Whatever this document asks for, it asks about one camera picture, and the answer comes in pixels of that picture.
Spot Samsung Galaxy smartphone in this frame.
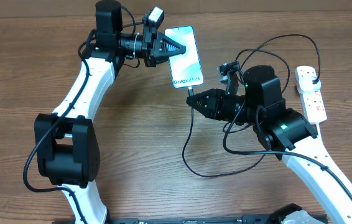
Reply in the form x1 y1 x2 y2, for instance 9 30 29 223
165 26 203 88

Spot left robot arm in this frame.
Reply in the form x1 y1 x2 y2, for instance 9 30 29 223
30 1 186 223

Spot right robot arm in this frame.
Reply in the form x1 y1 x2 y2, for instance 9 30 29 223
187 65 352 223

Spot white charger plug adapter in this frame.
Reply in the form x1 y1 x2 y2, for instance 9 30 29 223
297 77 322 94

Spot white power strip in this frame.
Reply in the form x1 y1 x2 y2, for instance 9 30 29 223
294 65 327 124

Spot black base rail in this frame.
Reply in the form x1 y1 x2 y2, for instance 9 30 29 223
107 215 270 224

